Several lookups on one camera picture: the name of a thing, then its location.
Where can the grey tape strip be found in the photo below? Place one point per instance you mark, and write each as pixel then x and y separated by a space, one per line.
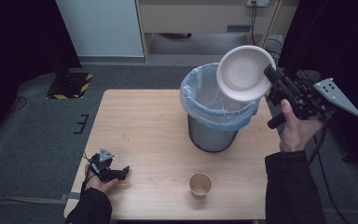
pixel 71 196

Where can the white disposable bowl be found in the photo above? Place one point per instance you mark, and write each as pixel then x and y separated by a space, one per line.
pixel 242 73

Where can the brown paper cup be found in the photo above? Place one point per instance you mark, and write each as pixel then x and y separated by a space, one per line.
pixel 200 186

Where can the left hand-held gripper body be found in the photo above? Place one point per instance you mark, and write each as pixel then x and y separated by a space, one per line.
pixel 101 169

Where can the person's right hand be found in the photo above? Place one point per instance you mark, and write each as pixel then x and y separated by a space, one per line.
pixel 298 133

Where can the black stand base striped edge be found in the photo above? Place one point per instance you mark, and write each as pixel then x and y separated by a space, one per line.
pixel 71 88

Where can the grey metal trash bin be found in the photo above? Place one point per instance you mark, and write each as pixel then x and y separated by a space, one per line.
pixel 209 138

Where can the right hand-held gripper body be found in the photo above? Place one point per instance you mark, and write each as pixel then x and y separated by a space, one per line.
pixel 307 102

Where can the black curtain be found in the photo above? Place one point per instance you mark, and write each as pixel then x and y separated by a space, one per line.
pixel 348 37
pixel 18 46

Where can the translucent blue bin liner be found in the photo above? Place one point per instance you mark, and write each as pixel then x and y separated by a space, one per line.
pixel 199 104

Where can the grey wall socket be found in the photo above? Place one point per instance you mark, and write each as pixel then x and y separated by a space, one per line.
pixel 257 2

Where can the person's left hand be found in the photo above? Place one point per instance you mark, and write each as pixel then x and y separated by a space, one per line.
pixel 99 186

